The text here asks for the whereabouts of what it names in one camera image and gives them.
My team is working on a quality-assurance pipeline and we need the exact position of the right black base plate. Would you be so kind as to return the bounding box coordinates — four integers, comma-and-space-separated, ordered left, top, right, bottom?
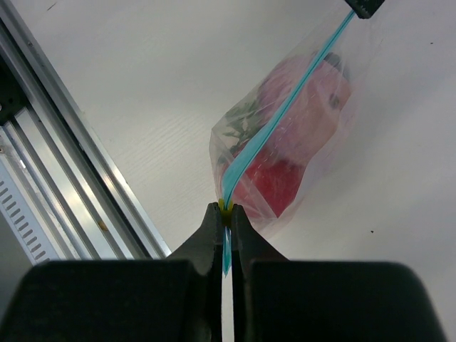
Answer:
0, 68, 24, 125

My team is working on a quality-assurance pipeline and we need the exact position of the pink toy onion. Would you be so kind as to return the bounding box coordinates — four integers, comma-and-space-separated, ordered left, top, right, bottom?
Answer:
258, 53, 351, 166

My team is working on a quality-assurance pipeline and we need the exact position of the clear zip top bag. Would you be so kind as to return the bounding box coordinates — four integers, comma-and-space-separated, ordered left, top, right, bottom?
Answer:
209, 6, 377, 237

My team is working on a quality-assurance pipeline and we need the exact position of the aluminium mounting rail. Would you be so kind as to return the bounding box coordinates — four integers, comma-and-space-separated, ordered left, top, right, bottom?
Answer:
1, 1, 170, 260

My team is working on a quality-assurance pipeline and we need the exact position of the white slotted cable duct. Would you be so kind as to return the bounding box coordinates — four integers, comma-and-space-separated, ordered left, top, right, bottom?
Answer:
1, 165, 59, 264

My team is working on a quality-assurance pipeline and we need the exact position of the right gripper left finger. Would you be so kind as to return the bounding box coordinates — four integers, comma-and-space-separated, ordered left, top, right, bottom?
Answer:
1, 203, 223, 341

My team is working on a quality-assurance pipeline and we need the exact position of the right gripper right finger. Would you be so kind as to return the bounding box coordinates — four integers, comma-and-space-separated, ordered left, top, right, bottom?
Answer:
231, 205, 447, 341

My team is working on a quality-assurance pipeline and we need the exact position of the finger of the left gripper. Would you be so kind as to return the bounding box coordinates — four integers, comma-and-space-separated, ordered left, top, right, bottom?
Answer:
345, 0, 385, 19

